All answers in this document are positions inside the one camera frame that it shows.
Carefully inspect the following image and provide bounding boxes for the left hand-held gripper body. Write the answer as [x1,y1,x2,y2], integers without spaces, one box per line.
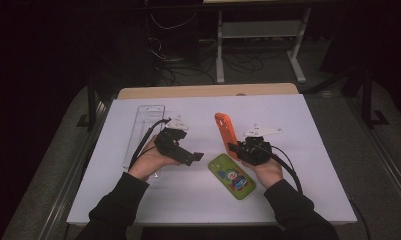
[153,115,190,164]

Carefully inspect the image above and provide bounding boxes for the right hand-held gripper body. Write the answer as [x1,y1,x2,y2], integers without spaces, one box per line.
[237,124,283,167]

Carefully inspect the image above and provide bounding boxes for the orange phone case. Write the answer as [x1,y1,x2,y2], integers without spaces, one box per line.
[214,112,242,162]

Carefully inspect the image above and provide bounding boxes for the green clown phone case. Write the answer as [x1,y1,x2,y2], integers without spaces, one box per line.
[207,153,257,201]

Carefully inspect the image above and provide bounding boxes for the clear acrylic rack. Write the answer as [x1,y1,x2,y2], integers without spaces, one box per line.
[122,104,166,179]

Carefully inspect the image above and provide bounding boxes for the person's right hand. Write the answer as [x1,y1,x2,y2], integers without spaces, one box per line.
[241,156,284,190]

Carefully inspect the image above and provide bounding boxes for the person's left hand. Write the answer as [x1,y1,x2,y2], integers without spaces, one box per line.
[127,136,181,182]

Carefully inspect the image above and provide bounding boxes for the white board sheet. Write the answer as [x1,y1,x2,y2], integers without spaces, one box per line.
[66,94,358,226]

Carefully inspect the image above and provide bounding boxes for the black floor stand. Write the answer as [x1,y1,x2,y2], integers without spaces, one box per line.
[76,78,99,131]
[361,66,391,129]

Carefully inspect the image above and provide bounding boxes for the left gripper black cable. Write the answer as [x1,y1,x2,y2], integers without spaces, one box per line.
[127,117,172,171]

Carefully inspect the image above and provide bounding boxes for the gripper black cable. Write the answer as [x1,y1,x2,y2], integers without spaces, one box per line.
[127,117,172,171]
[261,144,305,195]

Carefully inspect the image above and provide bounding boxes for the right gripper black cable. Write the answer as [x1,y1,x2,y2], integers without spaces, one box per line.
[261,144,305,195]

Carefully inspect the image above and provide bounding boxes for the black floor cables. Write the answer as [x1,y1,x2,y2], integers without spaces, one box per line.
[154,46,286,86]

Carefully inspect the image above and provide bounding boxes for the white hanging cable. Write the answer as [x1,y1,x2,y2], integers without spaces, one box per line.
[150,12,198,32]

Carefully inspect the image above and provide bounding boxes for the white metal desk frame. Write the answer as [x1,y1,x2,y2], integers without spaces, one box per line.
[216,7,312,84]

